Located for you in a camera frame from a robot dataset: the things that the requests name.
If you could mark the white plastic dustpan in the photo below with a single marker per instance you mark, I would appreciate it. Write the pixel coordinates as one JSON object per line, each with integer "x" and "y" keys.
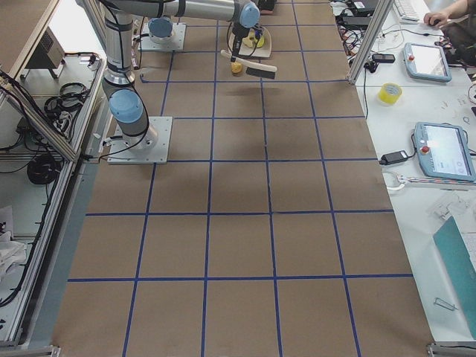
{"x": 260, "y": 53}

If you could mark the orange potato-shaped toy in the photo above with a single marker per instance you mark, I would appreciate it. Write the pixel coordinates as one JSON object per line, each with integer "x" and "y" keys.
{"x": 236, "y": 68}

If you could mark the aluminium frame post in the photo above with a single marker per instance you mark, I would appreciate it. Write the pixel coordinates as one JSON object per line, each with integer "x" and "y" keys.
{"x": 382, "y": 9}

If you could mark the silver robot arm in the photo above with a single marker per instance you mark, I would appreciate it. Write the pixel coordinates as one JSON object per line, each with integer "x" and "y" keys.
{"x": 118, "y": 23}

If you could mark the yellow tape roll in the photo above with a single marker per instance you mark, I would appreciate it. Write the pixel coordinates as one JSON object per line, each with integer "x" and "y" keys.
{"x": 389, "y": 93}

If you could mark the blue teach pendant near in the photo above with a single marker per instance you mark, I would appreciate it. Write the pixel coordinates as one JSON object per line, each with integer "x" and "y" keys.
{"x": 442, "y": 151}

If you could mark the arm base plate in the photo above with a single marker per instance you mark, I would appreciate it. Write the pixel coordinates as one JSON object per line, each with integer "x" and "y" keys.
{"x": 153, "y": 147}
{"x": 171, "y": 38}

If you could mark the yellow sponge piece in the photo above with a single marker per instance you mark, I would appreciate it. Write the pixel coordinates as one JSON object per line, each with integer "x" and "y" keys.
{"x": 255, "y": 39}

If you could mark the blue teach pendant far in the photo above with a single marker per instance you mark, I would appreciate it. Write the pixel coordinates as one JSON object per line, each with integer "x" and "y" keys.
{"x": 426, "y": 62}

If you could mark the person's hand on mouse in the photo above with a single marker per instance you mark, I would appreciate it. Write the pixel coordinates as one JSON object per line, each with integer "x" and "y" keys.
{"x": 436, "y": 19}

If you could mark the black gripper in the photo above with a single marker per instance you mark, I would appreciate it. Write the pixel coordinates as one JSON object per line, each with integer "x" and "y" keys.
{"x": 236, "y": 44}

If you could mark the black power adapter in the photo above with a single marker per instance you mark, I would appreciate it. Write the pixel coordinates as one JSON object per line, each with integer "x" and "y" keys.
{"x": 391, "y": 158}

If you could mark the blue teach pendant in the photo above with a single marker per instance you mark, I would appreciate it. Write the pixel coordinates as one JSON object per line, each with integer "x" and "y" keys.
{"x": 426, "y": 62}
{"x": 442, "y": 151}

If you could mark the white hand brush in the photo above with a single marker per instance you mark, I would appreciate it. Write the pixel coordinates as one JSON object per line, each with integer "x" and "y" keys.
{"x": 254, "y": 69}

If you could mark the green folder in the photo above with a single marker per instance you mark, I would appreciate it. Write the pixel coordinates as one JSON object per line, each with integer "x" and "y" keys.
{"x": 458, "y": 255}

